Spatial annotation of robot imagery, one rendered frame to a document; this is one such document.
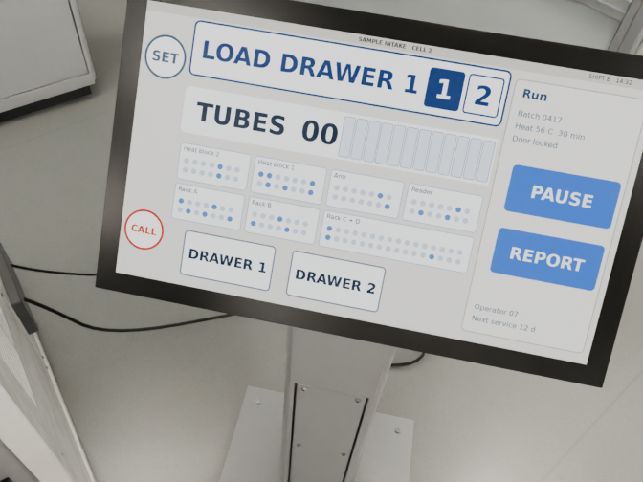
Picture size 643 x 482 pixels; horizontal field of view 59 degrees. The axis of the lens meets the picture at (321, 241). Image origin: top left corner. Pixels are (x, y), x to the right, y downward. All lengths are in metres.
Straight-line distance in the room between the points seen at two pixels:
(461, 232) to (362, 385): 0.40
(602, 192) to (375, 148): 0.21
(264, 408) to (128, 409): 0.36
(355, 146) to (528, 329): 0.24
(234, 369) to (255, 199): 1.12
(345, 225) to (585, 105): 0.24
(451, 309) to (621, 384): 1.36
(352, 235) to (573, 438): 1.29
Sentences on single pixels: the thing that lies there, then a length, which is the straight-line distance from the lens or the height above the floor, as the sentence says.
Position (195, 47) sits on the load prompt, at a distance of 0.58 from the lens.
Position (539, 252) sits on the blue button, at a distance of 0.58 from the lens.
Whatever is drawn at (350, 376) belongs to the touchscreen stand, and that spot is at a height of 0.68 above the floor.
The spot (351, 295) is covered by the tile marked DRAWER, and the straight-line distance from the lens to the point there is 0.57.
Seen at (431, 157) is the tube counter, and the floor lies 1.11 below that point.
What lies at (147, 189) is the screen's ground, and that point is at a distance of 0.60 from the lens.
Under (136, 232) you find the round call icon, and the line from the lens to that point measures 0.60.
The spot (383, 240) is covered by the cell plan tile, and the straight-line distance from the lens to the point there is 0.55.
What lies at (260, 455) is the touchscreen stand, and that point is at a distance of 1.51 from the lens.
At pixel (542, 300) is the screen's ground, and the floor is 1.02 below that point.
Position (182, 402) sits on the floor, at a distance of 1.62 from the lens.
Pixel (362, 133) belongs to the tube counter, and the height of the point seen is 1.12.
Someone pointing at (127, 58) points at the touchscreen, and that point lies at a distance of 0.61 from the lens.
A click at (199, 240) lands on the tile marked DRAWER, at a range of 0.58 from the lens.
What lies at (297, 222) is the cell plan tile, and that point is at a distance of 0.56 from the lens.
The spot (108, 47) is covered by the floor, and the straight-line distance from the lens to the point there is 2.91.
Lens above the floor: 1.45
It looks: 49 degrees down
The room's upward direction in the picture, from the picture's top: 6 degrees clockwise
